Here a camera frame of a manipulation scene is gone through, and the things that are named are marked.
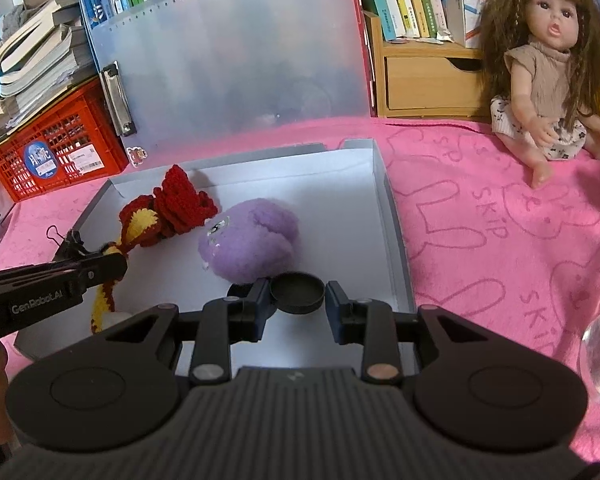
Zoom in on blue folders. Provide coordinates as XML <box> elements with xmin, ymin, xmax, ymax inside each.
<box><xmin>77</xmin><ymin>0</ymin><xmax>113</xmax><ymax>77</ymax></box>

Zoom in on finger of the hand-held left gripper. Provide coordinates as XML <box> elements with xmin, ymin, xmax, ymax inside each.
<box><xmin>0</xmin><ymin>251</ymin><xmax>129</xmax><ymax>300</ymax></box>

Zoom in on black binder clip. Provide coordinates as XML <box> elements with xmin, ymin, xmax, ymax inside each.
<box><xmin>46</xmin><ymin>226</ymin><xmax>101</xmax><ymax>261</ymax></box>

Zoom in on grey cardboard box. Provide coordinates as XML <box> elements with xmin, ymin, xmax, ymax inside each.
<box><xmin>12</xmin><ymin>137</ymin><xmax>416</xmax><ymax>361</ymax></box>

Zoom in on white carton box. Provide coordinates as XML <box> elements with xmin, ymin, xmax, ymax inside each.
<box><xmin>447</xmin><ymin>0</ymin><xmax>503</xmax><ymax>50</ymax></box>

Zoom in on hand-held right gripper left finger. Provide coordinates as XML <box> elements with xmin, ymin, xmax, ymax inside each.
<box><xmin>105</xmin><ymin>277</ymin><xmax>272</xmax><ymax>386</ymax></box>

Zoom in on stack of lying books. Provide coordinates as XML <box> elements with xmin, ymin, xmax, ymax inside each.
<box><xmin>0</xmin><ymin>0</ymin><xmax>99</xmax><ymax>136</ymax></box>

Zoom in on red plastic crate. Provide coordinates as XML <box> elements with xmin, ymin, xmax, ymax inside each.
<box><xmin>0</xmin><ymin>77</ymin><xmax>132</xmax><ymax>204</ymax></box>

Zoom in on red yellow crochet headband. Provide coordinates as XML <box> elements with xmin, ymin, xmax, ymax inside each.
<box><xmin>91</xmin><ymin>164</ymin><xmax>218</xmax><ymax>334</ymax></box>

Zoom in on wooden drawer organizer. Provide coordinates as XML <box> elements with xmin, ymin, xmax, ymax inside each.
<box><xmin>362</xmin><ymin>10</ymin><xmax>496</xmax><ymax>120</ymax></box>

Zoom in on purple plush toy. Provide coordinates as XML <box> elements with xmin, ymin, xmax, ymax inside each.
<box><xmin>197</xmin><ymin>198</ymin><xmax>301</xmax><ymax>283</ymax></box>

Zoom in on brown haired doll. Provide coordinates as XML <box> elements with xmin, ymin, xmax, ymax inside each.
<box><xmin>475</xmin><ymin>0</ymin><xmax>600</xmax><ymax>190</ymax></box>

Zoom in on pink printed blanket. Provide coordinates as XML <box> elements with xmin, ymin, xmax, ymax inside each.
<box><xmin>0</xmin><ymin>115</ymin><xmax>600</xmax><ymax>461</ymax></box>

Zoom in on translucent clipboard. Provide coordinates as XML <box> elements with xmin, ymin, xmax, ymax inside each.
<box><xmin>87</xmin><ymin>0</ymin><xmax>374</xmax><ymax>162</ymax></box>

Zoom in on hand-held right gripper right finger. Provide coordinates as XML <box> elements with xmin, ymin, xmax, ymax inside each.
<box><xmin>326</xmin><ymin>280</ymin><xmax>496</xmax><ymax>383</ymax></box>

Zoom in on row of green spine books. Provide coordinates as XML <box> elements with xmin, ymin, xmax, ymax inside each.
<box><xmin>355</xmin><ymin>0</ymin><xmax>451</xmax><ymax>42</ymax></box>

